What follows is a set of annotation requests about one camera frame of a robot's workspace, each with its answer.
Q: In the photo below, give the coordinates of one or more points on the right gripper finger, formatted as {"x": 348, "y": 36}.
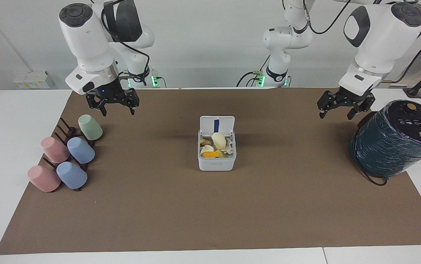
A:
{"x": 93, "y": 101}
{"x": 133, "y": 99}

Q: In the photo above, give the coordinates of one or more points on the crumpled white paper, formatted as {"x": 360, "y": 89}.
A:
{"x": 228, "y": 148}

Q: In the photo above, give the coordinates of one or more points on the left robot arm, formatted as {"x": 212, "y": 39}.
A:
{"x": 379, "y": 40}

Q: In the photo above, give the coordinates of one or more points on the white trash can with lid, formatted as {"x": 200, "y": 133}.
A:
{"x": 217, "y": 163}

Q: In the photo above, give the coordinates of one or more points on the dark teal cylindrical appliance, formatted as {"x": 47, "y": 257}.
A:
{"x": 394, "y": 143}

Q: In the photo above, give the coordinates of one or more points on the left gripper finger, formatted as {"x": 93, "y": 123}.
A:
{"x": 365, "y": 105}
{"x": 329, "y": 101}

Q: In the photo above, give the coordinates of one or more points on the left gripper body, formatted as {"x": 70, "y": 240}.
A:
{"x": 355, "y": 99}

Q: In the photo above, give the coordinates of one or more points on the dark brown cup rack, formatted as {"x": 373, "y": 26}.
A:
{"x": 67, "y": 129}

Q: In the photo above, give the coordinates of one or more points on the green cup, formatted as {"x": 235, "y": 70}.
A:
{"x": 90, "y": 127}

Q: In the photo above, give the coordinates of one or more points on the orange trash piece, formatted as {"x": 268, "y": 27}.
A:
{"x": 210, "y": 154}

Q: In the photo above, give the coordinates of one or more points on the blue cup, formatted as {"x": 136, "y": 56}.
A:
{"x": 71, "y": 176}
{"x": 81, "y": 150}

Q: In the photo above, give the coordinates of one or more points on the pink cup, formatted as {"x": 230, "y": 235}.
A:
{"x": 43, "y": 179}
{"x": 54, "y": 150}

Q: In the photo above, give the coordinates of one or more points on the white wall socket box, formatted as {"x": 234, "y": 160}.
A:
{"x": 34, "y": 80}

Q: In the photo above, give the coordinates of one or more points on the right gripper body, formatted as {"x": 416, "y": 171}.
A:
{"x": 109, "y": 93}

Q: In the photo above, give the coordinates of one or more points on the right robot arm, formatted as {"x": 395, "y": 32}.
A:
{"x": 85, "y": 40}

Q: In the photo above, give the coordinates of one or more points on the cream egg-shaped trash item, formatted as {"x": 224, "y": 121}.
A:
{"x": 218, "y": 140}

